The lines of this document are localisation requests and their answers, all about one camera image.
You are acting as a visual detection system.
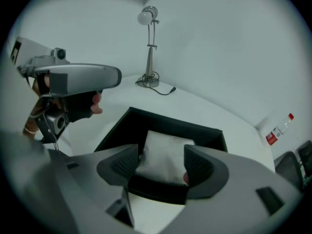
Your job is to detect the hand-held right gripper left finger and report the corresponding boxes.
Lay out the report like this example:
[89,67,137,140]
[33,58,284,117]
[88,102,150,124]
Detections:
[47,144,139,234]

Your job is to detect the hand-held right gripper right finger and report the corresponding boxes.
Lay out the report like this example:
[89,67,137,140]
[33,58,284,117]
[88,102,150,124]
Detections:
[160,145,303,234]

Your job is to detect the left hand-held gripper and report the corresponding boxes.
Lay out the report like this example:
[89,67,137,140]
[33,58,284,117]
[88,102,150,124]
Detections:
[9,37,122,96]

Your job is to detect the white cloth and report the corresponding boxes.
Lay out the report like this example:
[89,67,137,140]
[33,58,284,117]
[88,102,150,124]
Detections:
[135,130,195,186]

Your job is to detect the person's left forearm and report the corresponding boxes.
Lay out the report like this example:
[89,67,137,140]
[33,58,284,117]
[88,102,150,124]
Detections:
[23,78,53,141]

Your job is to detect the black box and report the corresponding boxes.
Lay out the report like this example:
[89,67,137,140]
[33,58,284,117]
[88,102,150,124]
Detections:
[94,107,229,206]

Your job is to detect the person's left hand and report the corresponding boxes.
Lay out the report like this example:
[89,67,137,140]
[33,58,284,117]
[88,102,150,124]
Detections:
[65,91,103,123]

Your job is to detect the black mesh office chair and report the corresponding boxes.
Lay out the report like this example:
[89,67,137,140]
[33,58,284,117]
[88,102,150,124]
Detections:
[274,140,312,192]

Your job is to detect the silver desk lamp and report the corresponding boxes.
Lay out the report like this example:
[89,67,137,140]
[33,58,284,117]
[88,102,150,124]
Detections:
[135,5,160,89]

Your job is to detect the clear plastic bottle red label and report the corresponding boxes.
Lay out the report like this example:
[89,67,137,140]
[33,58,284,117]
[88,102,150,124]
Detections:
[265,113,294,147]

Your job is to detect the grey fisheye camera module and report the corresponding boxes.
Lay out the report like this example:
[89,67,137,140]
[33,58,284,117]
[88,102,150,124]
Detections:
[36,111,70,143]

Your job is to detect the black lamp power cable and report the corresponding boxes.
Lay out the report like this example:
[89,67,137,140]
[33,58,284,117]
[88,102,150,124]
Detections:
[141,72,176,96]

